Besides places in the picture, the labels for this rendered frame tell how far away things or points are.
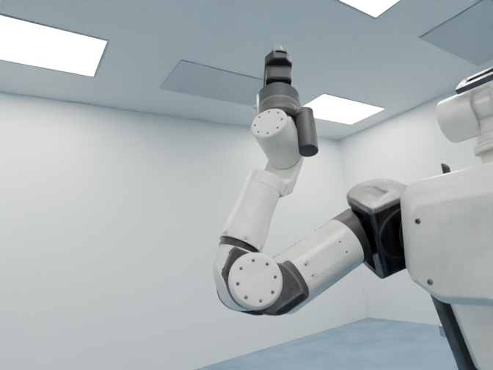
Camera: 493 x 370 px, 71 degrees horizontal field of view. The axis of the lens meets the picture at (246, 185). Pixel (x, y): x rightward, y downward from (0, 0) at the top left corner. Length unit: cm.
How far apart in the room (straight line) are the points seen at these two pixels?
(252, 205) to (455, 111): 32
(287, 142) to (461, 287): 33
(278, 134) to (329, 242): 19
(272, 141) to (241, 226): 16
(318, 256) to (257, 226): 10
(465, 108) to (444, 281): 23
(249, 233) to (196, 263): 359
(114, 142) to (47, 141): 64
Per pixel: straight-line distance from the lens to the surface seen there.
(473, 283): 49
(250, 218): 54
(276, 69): 73
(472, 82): 55
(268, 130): 59
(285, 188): 61
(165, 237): 398
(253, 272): 49
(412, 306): 551
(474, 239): 48
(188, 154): 430
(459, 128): 56
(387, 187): 64
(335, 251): 57
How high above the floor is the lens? 115
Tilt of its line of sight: 11 degrees up
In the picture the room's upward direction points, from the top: 6 degrees counter-clockwise
